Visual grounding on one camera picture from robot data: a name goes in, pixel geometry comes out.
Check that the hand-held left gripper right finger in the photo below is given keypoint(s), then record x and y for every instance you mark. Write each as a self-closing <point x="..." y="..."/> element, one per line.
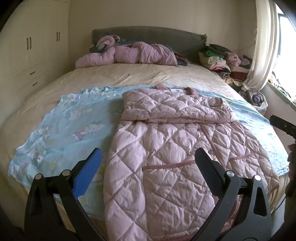
<point x="208" y="172"/>

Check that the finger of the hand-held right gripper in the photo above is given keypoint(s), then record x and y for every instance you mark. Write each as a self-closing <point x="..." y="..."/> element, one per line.
<point x="283" y="126"/>

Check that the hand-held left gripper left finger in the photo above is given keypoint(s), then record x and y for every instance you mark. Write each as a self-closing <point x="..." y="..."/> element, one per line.
<point x="86" y="172"/>

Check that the pink quilted coat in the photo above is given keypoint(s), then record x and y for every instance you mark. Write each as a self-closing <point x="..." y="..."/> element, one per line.
<point x="161" y="150"/>

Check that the basket of clothes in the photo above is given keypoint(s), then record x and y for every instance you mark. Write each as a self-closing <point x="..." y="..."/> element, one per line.
<point x="259" y="99"/>

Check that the pile of mixed clothes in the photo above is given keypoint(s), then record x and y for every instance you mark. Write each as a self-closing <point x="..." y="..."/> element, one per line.
<point x="217" y="60"/>

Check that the person's right hand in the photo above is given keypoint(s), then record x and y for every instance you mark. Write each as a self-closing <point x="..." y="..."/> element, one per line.
<point x="292" y="155"/>

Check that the light blue printed blanket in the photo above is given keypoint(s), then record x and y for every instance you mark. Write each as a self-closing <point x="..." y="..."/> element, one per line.
<point x="57" y="129"/>

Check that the window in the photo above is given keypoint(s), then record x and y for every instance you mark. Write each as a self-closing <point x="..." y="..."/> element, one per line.
<point x="288" y="46"/>

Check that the cream curtain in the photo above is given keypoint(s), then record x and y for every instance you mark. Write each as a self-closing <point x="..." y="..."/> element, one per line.
<point x="263" y="46"/>

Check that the bed with cream cover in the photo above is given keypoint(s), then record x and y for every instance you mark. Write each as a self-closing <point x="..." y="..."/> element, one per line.
<point x="115" y="74"/>

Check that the cream wardrobe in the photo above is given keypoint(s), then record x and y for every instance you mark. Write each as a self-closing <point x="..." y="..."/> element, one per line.
<point x="27" y="60"/>

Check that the crumpled pink quilted jackets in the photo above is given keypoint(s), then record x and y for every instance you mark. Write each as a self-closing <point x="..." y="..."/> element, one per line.
<point x="143" y="53"/>

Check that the grey padded headboard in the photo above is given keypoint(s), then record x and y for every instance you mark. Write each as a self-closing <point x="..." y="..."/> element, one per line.
<point x="150" y="34"/>

